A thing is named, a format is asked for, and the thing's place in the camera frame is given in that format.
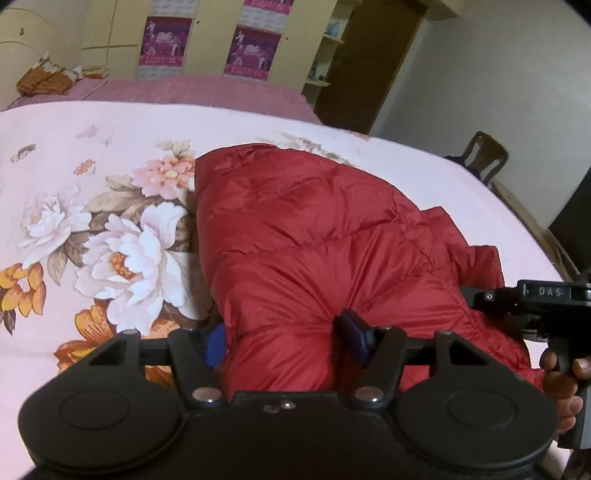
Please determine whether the cream wall shelf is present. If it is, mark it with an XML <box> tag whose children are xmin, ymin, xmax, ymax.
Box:
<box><xmin>302</xmin><ymin>0</ymin><xmax>361</xmax><ymax>88</ymax></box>

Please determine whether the red puffer jacket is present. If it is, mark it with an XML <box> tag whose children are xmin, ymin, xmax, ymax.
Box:
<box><xmin>194</xmin><ymin>143</ymin><xmax>546</xmax><ymax>393</ymax></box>

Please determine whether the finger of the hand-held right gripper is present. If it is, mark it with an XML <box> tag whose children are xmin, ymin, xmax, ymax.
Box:
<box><xmin>459</xmin><ymin>286</ymin><xmax>520</xmax><ymax>319</ymax></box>

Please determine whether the brown wooden door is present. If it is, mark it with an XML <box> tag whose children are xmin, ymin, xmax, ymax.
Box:
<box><xmin>314</xmin><ymin>0</ymin><xmax>428</xmax><ymax>134</ymax></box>

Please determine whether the wooden table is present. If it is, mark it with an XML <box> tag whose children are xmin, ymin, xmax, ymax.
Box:
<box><xmin>489</xmin><ymin>179</ymin><xmax>580</xmax><ymax>282</ymax></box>

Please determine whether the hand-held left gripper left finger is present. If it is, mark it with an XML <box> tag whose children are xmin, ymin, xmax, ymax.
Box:
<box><xmin>85</xmin><ymin>323</ymin><xmax>229</xmax><ymax>409</ymax></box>

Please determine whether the pink checked blanket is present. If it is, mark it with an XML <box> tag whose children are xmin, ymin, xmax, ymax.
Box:
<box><xmin>7</xmin><ymin>76</ymin><xmax>321</xmax><ymax>123</ymax></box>

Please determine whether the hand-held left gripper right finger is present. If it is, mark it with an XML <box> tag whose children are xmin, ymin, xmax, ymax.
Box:
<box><xmin>335</xmin><ymin>309</ymin><xmax>504</xmax><ymax>411</ymax></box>

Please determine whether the person's right hand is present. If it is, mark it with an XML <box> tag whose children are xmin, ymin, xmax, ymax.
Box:
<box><xmin>539</xmin><ymin>348</ymin><xmax>591</xmax><ymax>435</ymax></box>

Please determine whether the pink floral bed sheet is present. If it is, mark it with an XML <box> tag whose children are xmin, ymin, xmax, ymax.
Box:
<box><xmin>0</xmin><ymin>99</ymin><xmax>566</xmax><ymax>480</ymax></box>

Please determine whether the cream wardrobe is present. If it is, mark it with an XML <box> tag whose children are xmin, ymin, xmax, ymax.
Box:
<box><xmin>0</xmin><ymin>0</ymin><xmax>361</xmax><ymax>100</ymax></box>

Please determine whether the black screen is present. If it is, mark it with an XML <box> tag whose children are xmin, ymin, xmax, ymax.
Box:
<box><xmin>547</xmin><ymin>178</ymin><xmax>591</xmax><ymax>282</ymax></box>

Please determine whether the wooden chair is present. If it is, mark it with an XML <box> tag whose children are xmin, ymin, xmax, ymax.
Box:
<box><xmin>445</xmin><ymin>130</ymin><xmax>509</xmax><ymax>185</ymax></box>

